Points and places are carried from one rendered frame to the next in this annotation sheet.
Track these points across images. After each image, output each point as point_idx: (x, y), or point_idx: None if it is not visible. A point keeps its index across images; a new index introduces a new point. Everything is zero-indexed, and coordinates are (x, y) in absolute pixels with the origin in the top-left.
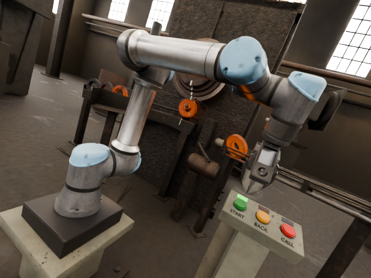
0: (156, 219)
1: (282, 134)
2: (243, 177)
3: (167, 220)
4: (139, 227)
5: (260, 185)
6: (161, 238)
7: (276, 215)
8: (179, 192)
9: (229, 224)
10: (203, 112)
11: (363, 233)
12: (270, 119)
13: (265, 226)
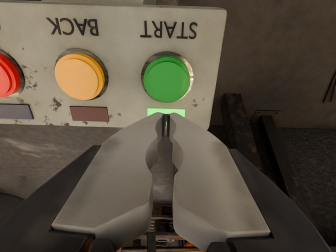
0: (260, 76)
1: None
2: (235, 160)
3: (242, 84)
4: (284, 45)
5: (110, 159)
6: (241, 51)
7: (48, 112)
8: (250, 128)
9: (175, 5)
10: None
11: None
12: None
13: (59, 41)
